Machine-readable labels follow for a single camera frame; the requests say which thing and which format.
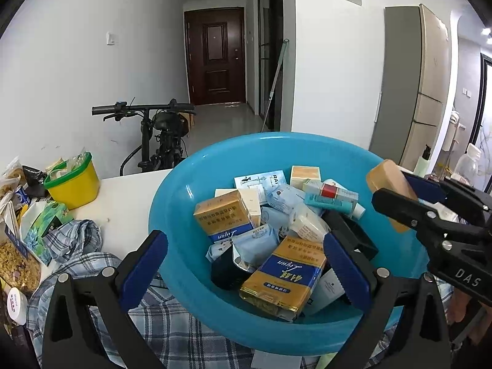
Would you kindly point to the mop handle pole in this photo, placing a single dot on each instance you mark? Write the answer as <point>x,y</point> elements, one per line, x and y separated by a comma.
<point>276,76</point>

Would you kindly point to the white box red label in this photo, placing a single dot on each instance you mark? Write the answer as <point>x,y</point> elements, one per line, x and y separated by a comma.
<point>316,187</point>

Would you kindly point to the teal cosmetic tube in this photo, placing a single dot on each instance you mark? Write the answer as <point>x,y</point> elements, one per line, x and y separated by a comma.
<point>352,209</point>

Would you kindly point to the light blue RA packet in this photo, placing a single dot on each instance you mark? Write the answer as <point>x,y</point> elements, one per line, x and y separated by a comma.
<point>262,183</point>

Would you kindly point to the dark brown door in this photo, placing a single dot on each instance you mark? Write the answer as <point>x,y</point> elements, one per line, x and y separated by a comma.
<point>214,41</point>

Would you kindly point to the gold cigarette box upright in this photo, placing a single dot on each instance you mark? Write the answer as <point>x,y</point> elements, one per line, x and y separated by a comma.
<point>223,217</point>

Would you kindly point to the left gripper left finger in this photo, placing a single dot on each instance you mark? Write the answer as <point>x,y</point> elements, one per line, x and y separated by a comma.
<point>70,339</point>

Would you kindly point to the green floral tissue box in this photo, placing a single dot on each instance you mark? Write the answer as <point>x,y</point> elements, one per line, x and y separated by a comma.
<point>40,218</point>

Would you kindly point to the blue plaid shirt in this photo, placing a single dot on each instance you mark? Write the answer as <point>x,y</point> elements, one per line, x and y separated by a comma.
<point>176,337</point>

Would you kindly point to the green pump bottle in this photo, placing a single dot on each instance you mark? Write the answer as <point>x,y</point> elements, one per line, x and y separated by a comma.
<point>423,162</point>

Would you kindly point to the yellow tub green rim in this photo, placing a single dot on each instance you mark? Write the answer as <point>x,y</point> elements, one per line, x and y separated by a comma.
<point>73,182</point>

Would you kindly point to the blue plastic basin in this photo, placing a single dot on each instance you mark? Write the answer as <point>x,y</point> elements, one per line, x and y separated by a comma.
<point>186,271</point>

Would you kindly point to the tan soap bar case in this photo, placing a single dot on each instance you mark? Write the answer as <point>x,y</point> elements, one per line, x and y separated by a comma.
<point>388,175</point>

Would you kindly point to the pale teal small box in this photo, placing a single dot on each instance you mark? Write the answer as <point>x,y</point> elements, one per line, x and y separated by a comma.
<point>327,291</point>

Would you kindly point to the white tissue pack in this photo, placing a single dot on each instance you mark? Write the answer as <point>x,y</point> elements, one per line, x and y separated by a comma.
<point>307,224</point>

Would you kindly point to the beige grey refrigerator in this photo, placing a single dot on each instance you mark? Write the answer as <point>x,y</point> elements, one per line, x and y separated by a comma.
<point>415,84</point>

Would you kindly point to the cream white box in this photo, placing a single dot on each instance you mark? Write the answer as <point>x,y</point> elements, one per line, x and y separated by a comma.
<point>250,198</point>

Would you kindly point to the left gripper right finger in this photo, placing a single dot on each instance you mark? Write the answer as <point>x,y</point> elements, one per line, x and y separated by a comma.
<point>421,339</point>

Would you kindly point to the gold blue cigarette box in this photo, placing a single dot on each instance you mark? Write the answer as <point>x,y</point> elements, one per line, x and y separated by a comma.
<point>285,281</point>

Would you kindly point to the clear plastic bottle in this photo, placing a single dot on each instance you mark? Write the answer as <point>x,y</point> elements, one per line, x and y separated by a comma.
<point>467,166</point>

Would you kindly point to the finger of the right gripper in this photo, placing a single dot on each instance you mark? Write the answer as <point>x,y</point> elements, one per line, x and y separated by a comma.
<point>425,220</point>
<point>457,196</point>

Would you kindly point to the white jar lid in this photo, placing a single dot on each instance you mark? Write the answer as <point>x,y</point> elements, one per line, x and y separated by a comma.
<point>17,306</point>

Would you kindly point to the beige wooden-look small box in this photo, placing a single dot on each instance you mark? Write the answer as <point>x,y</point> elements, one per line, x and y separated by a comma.
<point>301,174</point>

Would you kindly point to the black bicycle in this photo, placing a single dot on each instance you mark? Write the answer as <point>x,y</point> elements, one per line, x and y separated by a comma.
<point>163,128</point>

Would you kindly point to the white light switch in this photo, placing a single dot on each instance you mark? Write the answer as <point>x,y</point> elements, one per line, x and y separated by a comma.
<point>110,40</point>

